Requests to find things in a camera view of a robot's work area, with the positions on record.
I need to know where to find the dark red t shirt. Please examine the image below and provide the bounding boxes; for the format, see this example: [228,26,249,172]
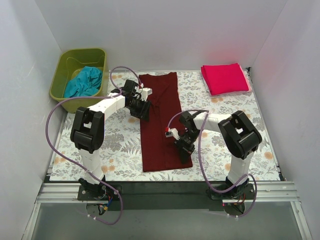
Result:
[139,72,193,172]

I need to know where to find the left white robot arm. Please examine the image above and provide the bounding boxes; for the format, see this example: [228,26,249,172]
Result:
[70,79,153,198]

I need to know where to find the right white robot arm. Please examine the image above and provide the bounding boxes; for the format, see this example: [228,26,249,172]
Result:
[165,109,262,198]

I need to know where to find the floral table mat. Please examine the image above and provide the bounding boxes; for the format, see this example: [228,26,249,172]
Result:
[49,71,280,182]

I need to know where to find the teal t shirt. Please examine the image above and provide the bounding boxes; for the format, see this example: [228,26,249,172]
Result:
[63,66,103,98]

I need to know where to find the olive green plastic bin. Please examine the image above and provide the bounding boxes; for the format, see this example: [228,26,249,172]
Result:
[49,48,108,113]

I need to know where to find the folded pink t shirt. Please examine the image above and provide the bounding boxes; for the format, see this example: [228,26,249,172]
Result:
[200,62,250,96]

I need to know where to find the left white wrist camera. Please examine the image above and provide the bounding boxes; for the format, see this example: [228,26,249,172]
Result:
[136,83,153,102]

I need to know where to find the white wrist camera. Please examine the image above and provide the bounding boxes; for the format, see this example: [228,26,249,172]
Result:
[164,127,181,140]
[136,83,153,102]

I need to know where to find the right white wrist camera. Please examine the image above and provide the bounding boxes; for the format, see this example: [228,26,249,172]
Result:
[164,127,181,140]

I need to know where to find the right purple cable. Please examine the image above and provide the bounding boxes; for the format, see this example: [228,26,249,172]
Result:
[166,109,257,219]

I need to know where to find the purple cable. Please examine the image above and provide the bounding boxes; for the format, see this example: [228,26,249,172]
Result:
[45,65,144,225]
[166,109,257,219]

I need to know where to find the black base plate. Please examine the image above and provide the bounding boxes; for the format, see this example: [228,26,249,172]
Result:
[77,181,255,214]

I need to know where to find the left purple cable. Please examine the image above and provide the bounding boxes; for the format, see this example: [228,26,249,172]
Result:
[45,65,144,225]

